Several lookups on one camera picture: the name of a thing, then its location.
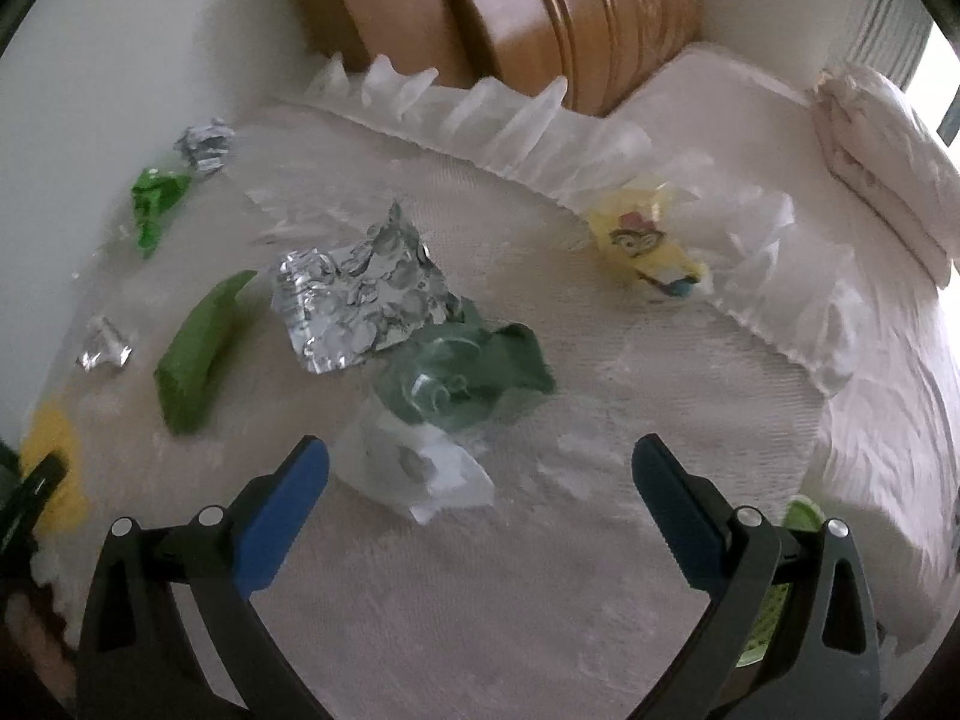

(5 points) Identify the green basket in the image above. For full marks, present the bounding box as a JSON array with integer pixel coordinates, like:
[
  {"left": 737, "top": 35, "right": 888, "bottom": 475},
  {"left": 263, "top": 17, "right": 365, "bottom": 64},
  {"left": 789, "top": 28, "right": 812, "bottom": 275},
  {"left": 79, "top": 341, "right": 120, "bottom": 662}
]
[{"left": 739, "top": 496, "right": 827, "bottom": 670}]

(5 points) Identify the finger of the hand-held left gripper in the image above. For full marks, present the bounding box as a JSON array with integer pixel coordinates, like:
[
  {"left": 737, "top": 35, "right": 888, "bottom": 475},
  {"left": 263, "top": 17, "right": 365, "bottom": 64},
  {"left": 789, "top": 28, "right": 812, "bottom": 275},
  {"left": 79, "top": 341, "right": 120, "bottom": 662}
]
[{"left": 0, "top": 451, "right": 68, "bottom": 601}]

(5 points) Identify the crumpled green wrapper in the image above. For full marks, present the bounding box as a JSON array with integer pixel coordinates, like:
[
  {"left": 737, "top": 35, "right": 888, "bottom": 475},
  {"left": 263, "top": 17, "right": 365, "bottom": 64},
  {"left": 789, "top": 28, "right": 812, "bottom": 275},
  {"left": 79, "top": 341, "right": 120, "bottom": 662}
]
[{"left": 131, "top": 169, "right": 193, "bottom": 259}]

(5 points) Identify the yellow wrapper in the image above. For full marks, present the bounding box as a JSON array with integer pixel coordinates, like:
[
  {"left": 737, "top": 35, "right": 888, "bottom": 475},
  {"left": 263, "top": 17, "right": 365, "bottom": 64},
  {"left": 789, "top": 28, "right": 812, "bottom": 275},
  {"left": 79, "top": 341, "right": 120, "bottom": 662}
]
[{"left": 19, "top": 399, "right": 91, "bottom": 535}]

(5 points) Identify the white paper packet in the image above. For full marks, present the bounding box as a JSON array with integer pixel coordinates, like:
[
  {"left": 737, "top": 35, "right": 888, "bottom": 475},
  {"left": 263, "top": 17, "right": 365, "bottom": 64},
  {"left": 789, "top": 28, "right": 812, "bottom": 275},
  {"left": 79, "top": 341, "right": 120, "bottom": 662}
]
[{"left": 331, "top": 399, "right": 497, "bottom": 526}]

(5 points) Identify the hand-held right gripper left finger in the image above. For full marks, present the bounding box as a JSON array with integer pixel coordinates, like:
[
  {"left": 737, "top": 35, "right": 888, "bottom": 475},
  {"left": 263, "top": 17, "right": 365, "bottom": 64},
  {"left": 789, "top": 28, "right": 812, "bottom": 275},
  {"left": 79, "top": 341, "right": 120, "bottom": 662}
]
[{"left": 75, "top": 434, "right": 332, "bottom": 720}]

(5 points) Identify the person's left forearm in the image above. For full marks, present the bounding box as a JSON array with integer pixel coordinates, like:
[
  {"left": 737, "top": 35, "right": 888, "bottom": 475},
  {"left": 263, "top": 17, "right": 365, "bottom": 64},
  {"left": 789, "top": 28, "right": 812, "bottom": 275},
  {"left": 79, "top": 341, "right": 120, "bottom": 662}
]
[{"left": 0, "top": 594, "right": 80, "bottom": 720}]

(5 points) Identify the green translucent plastic bag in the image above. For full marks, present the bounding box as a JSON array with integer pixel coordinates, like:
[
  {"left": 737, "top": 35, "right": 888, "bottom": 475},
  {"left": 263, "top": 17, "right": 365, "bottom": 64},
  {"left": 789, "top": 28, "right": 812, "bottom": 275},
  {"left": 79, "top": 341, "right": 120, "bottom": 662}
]
[{"left": 373, "top": 298, "right": 557, "bottom": 436}]

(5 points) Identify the large crumpled silver foil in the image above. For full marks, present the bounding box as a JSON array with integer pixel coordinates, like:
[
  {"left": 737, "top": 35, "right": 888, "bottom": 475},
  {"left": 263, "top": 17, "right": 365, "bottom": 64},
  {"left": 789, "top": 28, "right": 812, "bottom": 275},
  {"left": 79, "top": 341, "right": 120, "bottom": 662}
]
[{"left": 271, "top": 200, "right": 460, "bottom": 376}]

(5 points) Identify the white folded pillow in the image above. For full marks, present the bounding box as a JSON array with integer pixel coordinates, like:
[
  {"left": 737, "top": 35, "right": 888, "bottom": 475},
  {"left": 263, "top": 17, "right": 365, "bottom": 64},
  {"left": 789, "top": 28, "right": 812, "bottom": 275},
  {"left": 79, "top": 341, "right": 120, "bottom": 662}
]
[{"left": 813, "top": 64, "right": 960, "bottom": 287}]

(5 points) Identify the crumpled silver foil ball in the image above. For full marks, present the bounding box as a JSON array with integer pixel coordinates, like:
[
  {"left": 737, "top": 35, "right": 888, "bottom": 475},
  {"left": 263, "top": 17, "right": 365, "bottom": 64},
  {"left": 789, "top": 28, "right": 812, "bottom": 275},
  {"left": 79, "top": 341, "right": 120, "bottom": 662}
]
[{"left": 174, "top": 118, "right": 236, "bottom": 179}]

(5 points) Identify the white striped curtain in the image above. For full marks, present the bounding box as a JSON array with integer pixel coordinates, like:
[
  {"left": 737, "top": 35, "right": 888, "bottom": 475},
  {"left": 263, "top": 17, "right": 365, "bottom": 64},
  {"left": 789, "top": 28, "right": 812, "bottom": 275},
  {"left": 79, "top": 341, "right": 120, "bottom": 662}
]
[{"left": 844, "top": 0, "right": 947, "bottom": 100}]

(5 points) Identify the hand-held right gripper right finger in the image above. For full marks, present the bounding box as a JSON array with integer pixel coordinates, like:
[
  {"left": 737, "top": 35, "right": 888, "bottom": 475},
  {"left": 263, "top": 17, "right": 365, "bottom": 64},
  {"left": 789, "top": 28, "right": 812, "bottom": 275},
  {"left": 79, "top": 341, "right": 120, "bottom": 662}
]
[{"left": 626, "top": 433, "right": 883, "bottom": 720}]

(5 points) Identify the long green packet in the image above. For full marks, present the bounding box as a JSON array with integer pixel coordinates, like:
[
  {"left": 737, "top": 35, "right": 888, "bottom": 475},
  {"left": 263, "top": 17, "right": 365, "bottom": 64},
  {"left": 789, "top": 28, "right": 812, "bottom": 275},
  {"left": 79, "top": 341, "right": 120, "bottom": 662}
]
[{"left": 154, "top": 270, "right": 259, "bottom": 436}]

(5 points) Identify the wooden headboard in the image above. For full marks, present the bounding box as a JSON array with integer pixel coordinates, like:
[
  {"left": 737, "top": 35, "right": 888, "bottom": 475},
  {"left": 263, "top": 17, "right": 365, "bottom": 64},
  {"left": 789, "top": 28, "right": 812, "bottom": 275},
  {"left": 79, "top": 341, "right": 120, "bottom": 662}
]
[{"left": 433, "top": 0, "right": 706, "bottom": 118}]

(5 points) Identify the white bed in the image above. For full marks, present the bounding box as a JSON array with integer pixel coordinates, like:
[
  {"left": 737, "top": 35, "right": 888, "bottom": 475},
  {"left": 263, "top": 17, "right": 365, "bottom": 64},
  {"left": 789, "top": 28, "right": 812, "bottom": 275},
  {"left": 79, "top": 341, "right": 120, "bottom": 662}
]
[{"left": 611, "top": 41, "right": 960, "bottom": 657}]

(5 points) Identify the small silver foil scrap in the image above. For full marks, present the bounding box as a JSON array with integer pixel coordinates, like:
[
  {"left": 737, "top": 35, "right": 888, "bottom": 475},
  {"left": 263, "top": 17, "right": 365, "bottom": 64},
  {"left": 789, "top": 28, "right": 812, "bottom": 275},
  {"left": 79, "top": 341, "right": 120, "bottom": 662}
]
[{"left": 76, "top": 315, "right": 133, "bottom": 373}]

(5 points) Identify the white frilled tablecloth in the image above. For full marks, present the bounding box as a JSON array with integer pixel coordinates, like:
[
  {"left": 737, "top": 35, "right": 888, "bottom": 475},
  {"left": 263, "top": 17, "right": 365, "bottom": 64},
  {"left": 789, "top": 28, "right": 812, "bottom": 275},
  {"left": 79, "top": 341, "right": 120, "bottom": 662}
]
[{"left": 22, "top": 52, "right": 878, "bottom": 720}]

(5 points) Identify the brown wooden panel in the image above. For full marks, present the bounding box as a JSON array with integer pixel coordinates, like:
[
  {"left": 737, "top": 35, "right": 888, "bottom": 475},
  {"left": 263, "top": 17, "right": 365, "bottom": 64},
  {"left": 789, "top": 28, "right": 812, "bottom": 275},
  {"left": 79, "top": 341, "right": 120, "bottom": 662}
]
[{"left": 283, "top": 0, "right": 475, "bottom": 88}]

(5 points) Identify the yellow cartoon print packet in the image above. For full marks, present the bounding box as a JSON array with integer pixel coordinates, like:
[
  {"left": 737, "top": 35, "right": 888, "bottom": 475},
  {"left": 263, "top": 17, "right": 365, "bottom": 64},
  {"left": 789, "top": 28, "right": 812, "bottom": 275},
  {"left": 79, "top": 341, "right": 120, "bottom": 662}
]
[{"left": 586, "top": 184, "right": 712, "bottom": 302}]

